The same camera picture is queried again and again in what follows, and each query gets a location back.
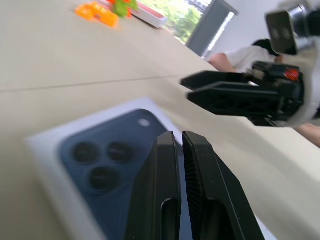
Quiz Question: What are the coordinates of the yellow-orange toy brick slab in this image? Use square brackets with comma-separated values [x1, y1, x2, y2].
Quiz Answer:
[74, 0, 120, 28]

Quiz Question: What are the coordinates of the person in white shirt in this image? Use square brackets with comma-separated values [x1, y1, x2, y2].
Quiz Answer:
[208, 38, 282, 75]

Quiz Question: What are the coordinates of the white phone box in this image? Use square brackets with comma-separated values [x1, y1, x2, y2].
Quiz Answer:
[23, 96, 270, 240]

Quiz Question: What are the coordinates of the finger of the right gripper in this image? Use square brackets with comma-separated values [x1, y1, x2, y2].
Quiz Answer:
[179, 70, 251, 91]
[186, 83, 281, 117]

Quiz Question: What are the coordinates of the dark window frame post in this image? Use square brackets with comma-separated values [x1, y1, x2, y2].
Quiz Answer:
[187, 0, 239, 59]

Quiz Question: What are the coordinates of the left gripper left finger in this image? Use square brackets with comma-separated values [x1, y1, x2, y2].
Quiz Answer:
[124, 130, 182, 240]

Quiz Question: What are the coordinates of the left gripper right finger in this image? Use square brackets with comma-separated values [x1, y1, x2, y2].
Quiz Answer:
[182, 130, 266, 240]

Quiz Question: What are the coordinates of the white box with orange print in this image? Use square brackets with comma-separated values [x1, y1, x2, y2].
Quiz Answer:
[129, 0, 168, 29]

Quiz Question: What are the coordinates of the orange green toy brick stack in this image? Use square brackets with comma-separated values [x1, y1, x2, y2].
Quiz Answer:
[103, 0, 140, 19]

